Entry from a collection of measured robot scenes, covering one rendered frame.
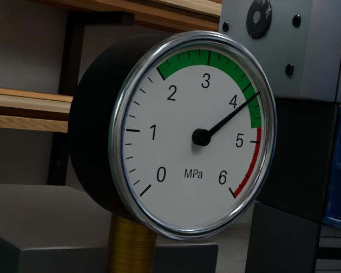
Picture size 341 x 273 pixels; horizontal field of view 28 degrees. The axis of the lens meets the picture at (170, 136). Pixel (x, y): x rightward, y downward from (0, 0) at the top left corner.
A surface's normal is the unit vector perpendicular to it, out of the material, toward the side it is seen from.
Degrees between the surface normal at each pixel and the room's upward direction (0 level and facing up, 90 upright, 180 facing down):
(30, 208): 0
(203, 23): 90
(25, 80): 90
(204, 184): 90
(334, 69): 90
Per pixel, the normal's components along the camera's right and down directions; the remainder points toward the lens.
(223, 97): 0.59, 0.12
